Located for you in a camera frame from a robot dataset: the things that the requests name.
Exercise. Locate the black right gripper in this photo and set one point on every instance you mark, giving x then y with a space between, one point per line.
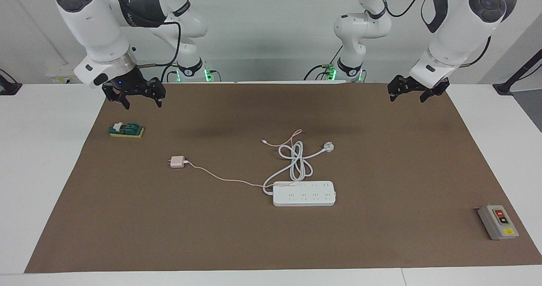
127 82

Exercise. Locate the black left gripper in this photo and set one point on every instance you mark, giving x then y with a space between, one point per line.
419 85

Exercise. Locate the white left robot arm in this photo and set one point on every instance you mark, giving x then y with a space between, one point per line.
453 27

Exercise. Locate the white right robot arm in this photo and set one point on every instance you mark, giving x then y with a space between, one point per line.
93 23

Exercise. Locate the white power strip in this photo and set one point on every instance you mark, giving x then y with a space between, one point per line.
305 195

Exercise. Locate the green circuit board module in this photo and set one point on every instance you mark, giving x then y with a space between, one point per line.
127 130

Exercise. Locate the black clamp stand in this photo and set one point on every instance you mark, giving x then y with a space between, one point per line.
514 77
8 87

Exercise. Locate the brown table mat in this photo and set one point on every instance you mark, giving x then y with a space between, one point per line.
211 226

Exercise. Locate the white wall outlet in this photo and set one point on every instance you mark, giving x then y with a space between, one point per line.
61 79

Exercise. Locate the grey on-off switch box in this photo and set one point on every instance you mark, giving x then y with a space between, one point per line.
499 222

